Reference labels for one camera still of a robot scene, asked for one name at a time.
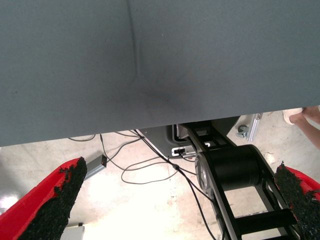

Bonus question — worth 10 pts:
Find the thin black looped cable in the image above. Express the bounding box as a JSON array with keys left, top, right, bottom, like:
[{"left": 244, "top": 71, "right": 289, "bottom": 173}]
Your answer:
[{"left": 121, "top": 159, "right": 198, "bottom": 185}]

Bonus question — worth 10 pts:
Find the black metal frame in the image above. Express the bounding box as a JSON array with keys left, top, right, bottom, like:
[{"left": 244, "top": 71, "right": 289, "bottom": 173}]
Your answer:
[{"left": 179, "top": 121, "right": 305, "bottom": 240}]

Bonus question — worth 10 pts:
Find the thin black adapter cable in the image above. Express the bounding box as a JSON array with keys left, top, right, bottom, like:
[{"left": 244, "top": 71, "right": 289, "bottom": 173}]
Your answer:
[{"left": 99, "top": 134, "right": 107, "bottom": 157}]

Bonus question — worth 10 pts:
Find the grey power adapter box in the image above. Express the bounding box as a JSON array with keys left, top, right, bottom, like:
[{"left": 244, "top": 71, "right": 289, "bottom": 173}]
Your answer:
[{"left": 83, "top": 154, "right": 108, "bottom": 181}]

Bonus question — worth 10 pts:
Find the white box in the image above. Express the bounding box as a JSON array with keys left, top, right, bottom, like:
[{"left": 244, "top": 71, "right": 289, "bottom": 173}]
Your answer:
[{"left": 66, "top": 223, "right": 86, "bottom": 240}]

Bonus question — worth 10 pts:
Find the dark grey table cloth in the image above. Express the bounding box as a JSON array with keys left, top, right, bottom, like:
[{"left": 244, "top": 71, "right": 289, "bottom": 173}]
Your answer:
[{"left": 0, "top": 0, "right": 320, "bottom": 148}]

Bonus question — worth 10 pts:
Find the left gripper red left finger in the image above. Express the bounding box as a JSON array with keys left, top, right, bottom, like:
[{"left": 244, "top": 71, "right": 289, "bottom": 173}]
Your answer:
[{"left": 0, "top": 156, "right": 88, "bottom": 240}]

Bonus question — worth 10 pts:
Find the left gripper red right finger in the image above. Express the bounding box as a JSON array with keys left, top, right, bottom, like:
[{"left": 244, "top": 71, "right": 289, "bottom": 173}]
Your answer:
[{"left": 273, "top": 161, "right": 320, "bottom": 240}]

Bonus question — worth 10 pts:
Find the white connector panel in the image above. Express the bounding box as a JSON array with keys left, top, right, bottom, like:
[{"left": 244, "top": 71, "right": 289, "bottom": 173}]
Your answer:
[{"left": 171, "top": 146, "right": 196, "bottom": 158}]

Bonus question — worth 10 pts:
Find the grey base housing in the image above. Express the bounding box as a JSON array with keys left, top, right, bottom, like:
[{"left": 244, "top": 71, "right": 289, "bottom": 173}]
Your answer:
[{"left": 139, "top": 117, "right": 240, "bottom": 158}]

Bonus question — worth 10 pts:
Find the grey caster wheel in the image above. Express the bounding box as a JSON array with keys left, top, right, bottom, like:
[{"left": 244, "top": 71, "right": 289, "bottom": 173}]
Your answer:
[{"left": 236, "top": 124, "right": 249, "bottom": 138}]

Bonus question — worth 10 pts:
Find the thick black floor cable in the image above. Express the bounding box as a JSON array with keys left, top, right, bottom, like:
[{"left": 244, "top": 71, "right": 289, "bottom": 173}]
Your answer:
[{"left": 129, "top": 129, "right": 217, "bottom": 240}]

